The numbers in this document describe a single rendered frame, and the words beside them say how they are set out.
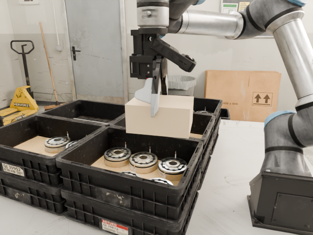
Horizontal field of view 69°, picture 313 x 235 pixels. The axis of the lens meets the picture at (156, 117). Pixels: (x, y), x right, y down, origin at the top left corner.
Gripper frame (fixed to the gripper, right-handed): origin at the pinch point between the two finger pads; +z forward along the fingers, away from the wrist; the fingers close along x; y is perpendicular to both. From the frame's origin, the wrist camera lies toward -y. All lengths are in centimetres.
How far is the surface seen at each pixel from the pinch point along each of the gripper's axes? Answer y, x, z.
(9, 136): 68, -15, 21
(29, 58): 313, -314, 18
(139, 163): 10.0, -9.9, 23.7
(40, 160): 37.3, 4.1, 17.9
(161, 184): -2.0, 9.8, 16.8
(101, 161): 25.8, -12.9, 26.6
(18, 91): 304, -265, 69
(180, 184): -6.8, 8.6, 16.8
